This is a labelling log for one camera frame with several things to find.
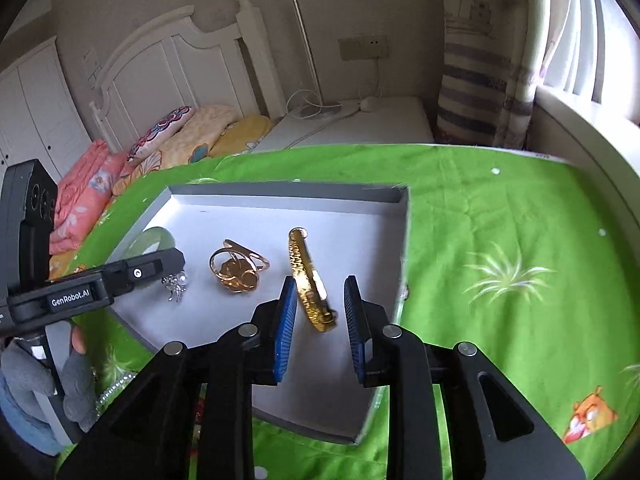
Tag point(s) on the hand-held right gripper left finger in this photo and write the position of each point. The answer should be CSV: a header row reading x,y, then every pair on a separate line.
x,y
282,332

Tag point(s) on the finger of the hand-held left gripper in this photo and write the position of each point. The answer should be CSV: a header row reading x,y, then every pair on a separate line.
x,y
160,265

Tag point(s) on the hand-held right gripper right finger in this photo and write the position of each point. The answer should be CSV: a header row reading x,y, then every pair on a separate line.
x,y
354,332

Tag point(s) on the silver brooch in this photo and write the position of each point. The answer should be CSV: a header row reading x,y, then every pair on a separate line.
x,y
175,287

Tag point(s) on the pale green jade bangle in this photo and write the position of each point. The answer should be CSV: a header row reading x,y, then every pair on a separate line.
x,y
160,236

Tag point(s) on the gold bangle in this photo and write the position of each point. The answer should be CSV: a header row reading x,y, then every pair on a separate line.
x,y
302,270

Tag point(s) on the grey cardboard box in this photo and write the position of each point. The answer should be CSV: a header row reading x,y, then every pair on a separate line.
x,y
330,220

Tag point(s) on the person's left hand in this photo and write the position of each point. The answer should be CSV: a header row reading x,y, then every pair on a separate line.
x,y
77,385

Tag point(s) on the pink floral quilt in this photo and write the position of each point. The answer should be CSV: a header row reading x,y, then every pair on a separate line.
x,y
85,190

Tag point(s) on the white wardrobe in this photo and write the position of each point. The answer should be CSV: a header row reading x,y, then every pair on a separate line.
x,y
35,110

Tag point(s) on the patterned cushion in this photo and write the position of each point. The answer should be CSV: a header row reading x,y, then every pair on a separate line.
x,y
160,132

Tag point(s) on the yellow floral pillow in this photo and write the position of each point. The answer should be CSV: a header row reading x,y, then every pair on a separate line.
x,y
205,130

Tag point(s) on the green printed blanket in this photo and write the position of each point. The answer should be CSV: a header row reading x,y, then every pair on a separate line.
x,y
500,240

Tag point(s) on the white bed headboard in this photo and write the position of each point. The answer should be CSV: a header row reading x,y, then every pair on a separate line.
x,y
175,70

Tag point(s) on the white nightstand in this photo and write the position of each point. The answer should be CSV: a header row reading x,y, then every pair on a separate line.
x,y
370,125

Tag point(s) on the white desk lamp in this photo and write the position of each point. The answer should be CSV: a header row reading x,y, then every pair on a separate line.
x,y
306,50

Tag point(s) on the striped printed curtain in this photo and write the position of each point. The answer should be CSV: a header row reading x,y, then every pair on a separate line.
x,y
475,75

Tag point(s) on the sheer white curtain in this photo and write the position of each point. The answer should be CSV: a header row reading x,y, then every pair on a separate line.
x,y
590,35

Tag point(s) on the wall socket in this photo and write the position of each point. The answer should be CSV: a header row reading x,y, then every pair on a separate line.
x,y
362,47

